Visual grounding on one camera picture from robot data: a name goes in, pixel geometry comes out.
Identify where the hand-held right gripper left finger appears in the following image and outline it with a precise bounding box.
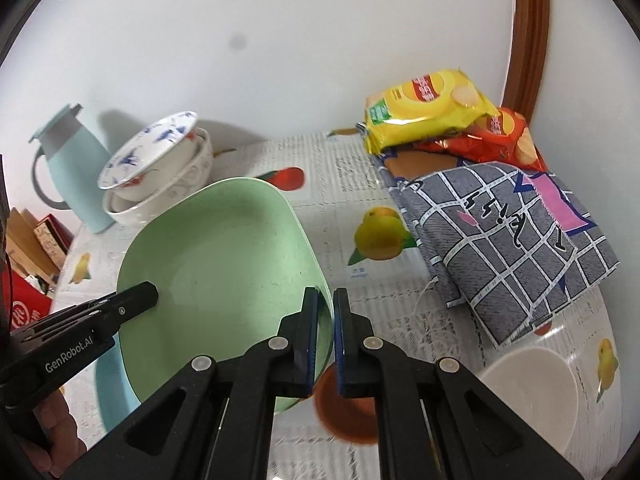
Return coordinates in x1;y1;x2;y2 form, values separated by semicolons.
62;286;322;480

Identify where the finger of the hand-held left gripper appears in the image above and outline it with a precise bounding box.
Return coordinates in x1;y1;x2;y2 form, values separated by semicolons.
10;281;160;348

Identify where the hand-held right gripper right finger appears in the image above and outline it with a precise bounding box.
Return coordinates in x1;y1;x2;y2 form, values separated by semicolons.
332;287;583;480

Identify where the small brown bowl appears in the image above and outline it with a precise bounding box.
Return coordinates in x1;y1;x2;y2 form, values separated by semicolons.
313;362;381;446

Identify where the light blue plate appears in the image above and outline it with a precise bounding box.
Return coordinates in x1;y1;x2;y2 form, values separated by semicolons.
94;345;146;427

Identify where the light green plate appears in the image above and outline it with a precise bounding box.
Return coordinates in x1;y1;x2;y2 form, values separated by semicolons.
116;176;335;413

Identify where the plain white bowl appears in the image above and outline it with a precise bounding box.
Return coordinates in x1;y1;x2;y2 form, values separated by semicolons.
475;347;581;471

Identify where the person's left hand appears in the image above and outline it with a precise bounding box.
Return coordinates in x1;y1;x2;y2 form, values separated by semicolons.
27;389;87;479

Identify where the red paper bag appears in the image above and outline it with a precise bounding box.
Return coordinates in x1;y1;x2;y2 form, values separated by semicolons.
9;272;53;333

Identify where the white bowl with grey print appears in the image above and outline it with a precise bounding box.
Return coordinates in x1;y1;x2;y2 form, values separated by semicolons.
102;127;215;226

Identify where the patterned brown box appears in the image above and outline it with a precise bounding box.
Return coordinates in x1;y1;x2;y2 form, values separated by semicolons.
34;214;76;271

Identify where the brown paper bag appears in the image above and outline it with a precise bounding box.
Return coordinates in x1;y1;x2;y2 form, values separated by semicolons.
5;207;56;286

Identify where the light blue thermos jug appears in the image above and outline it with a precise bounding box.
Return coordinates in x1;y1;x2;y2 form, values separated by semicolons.
27;103;117;235

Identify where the blue patterned white bowl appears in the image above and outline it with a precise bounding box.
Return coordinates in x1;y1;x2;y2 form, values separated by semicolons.
97;110;211;202

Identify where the fruit printed tablecloth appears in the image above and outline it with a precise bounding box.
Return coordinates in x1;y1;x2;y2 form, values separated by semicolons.
50;130;623;480

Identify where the grey checked cloth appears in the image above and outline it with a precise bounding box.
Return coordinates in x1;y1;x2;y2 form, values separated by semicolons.
375;150;621;347

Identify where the yellow chip bag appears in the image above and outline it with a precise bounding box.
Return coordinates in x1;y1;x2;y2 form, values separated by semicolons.
356;67;501;156

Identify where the red chip bag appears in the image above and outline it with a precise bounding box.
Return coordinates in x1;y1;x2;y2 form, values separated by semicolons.
415;106;548;171

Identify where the brown wooden door frame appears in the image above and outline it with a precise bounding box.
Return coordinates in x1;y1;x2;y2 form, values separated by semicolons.
502;0;551;126

